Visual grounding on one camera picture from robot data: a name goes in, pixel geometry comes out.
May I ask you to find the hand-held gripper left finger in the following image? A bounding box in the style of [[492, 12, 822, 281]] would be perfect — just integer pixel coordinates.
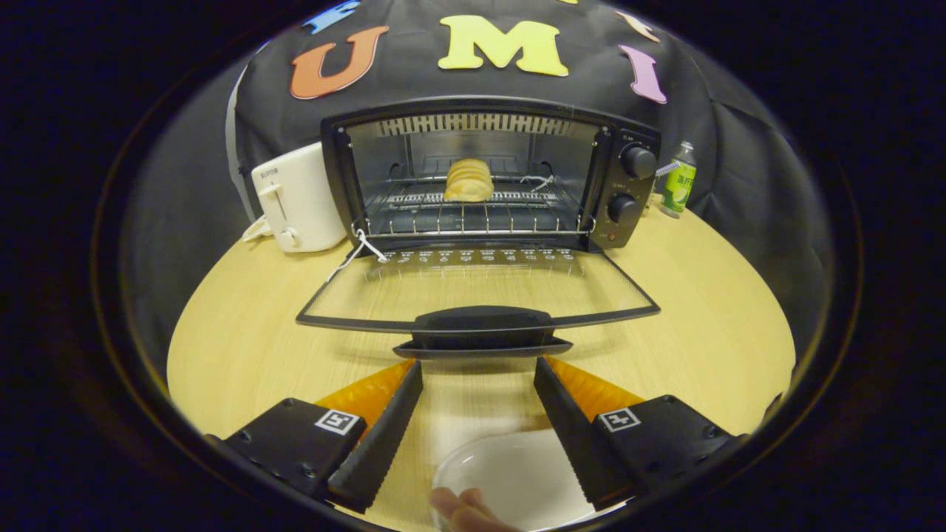
[[203, 360, 424, 514]]

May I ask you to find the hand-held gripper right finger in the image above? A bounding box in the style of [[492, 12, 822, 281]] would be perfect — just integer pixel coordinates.
[[534, 356, 740, 511]]

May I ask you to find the white square plate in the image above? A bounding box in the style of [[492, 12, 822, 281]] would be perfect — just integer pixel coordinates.
[[431, 429, 629, 532]]

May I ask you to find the black toaster oven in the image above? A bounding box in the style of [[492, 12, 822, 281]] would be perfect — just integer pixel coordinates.
[[296, 96, 662, 361]]

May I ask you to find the golden bread roll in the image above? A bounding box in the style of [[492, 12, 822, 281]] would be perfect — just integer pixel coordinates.
[[443, 157, 494, 202]]

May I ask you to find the white pop-up toaster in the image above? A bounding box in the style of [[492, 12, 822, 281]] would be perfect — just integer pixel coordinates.
[[251, 142, 348, 253]]

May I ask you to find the green label drink bottle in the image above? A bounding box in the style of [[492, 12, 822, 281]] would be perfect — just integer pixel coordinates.
[[659, 141, 697, 219]]

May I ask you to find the white string loop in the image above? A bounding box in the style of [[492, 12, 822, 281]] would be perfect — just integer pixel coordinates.
[[325, 228, 390, 283]]

